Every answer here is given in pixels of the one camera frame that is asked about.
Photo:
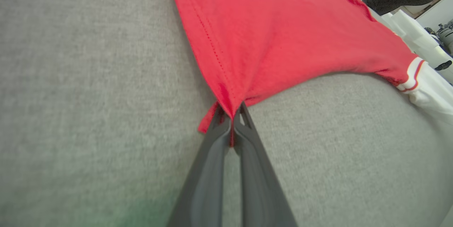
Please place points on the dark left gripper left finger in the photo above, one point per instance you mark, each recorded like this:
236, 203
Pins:
205, 184

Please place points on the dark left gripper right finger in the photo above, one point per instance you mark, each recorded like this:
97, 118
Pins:
260, 191

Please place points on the red jersey white striped trim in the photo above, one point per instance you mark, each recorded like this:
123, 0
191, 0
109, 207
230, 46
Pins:
283, 35

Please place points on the small black background object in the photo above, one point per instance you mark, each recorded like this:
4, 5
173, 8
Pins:
443, 65

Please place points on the silver metal canister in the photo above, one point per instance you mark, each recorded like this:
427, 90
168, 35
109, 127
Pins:
446, 39

